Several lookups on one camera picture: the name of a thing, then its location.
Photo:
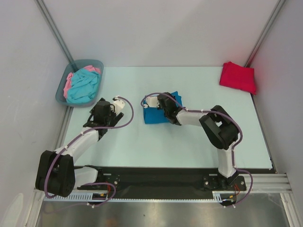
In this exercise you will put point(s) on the pink t shirt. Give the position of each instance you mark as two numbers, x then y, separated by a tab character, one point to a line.
68	82

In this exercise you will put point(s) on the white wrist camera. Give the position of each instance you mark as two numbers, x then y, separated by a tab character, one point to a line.
117	105
151	102

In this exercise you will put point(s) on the right aluminium corner post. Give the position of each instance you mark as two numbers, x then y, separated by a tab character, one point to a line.
265	31

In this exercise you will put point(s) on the black front mat strip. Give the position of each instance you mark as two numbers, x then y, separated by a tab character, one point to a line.
186	193

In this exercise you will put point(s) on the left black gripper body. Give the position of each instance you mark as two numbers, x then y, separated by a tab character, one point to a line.
110	118

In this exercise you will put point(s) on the left slotted cable duct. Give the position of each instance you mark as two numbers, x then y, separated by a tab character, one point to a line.
81	197

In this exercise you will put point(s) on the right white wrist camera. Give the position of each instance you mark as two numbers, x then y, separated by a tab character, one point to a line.
151	102

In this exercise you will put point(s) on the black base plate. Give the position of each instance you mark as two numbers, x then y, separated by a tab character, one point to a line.
216	182
104	182

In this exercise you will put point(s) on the dark blue t shirt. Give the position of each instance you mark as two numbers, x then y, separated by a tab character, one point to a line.
156	115

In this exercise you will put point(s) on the aluminium front rail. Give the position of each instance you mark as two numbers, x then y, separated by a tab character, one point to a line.
267	183

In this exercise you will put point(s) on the teal plastic basket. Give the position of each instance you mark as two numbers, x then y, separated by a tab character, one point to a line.
72	68

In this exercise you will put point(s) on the left aluminium corner post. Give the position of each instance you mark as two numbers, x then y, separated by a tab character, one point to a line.
54	28

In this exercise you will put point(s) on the light blue t shirt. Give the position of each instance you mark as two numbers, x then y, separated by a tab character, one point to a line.
82	87

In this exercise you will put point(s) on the aluminium corner post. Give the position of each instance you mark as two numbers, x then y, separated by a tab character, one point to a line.
265	31
54	28

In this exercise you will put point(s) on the slotted cable duct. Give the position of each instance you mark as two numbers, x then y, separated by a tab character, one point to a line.
221	196
81	197

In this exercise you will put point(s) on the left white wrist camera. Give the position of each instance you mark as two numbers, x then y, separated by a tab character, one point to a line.
117	105

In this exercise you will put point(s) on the right slotted cable duct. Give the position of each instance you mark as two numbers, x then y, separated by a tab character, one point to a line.
221	196

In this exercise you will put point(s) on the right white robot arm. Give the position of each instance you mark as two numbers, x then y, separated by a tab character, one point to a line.
222	131

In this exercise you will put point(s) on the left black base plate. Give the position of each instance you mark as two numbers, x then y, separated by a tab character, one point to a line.
104	182

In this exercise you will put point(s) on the folded red t shirt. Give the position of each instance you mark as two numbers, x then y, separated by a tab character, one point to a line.
238	77

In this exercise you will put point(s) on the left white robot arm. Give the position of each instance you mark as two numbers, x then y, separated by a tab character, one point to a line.
71	151

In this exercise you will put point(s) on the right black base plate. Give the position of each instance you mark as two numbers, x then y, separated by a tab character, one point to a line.
216	182

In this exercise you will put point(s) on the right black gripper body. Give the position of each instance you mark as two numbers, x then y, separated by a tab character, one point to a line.
162	104

